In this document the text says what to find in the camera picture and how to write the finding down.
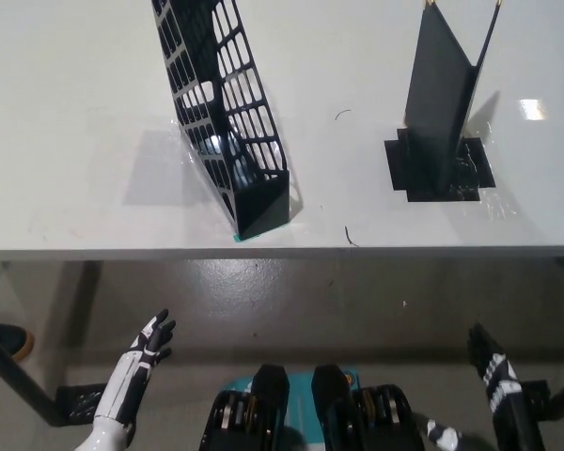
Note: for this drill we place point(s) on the black tape patch on table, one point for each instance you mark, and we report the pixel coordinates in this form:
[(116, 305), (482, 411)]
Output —
[(404, 164)]

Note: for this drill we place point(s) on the black metal table leg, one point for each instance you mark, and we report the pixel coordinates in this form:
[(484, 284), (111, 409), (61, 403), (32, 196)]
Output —
[(26, 385)]

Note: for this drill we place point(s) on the black mesh file shelf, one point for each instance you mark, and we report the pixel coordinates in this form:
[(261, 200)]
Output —
[(258, 206)]

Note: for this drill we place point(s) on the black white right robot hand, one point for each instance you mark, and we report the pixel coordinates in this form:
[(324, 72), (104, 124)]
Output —
[(496, 371)]

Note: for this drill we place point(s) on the black tape patch on floor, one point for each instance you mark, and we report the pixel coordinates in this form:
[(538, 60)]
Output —
[(538, 397), (82, 401)]

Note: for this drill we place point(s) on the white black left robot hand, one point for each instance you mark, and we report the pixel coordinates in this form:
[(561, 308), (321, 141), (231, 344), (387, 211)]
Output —
[(131, 371)]

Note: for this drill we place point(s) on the black shoe with tan sole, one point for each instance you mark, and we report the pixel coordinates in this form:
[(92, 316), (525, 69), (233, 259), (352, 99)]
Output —
[(7, 339)]

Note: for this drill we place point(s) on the teal tape strip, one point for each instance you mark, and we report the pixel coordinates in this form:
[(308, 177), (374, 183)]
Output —
[(240, 238)]

